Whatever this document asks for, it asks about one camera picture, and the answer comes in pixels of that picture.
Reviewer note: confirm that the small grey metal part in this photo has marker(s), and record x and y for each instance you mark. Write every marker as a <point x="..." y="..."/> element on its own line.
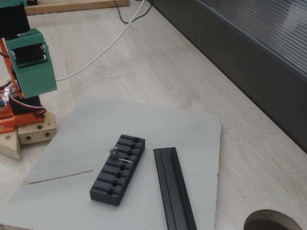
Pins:
<point x="113" y="154"/>

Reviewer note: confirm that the black slotted holder block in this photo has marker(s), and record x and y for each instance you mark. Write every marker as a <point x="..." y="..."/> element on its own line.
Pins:
<point x="105" y="189"/>

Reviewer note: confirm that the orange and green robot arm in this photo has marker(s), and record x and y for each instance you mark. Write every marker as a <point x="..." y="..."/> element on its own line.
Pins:
<point x="14" y="21"/>

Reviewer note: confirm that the red controller board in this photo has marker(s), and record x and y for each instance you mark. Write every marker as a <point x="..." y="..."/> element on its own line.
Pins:
<point x="3" y="95"/>

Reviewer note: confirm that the light wooden base block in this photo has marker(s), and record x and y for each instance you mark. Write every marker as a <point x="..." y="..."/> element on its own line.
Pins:
<point x="36" y="134"/>

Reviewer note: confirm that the grey wooden board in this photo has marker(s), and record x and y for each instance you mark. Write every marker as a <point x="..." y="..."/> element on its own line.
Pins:
<point x="72" y="134"/>

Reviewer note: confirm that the angled light wooden plank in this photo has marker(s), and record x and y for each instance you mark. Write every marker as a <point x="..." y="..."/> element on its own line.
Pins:
<point x="9" y="146"/>

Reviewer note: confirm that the black aluminium profile rail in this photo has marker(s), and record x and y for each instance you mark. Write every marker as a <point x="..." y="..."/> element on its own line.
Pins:
<point x="172" y="191"/>

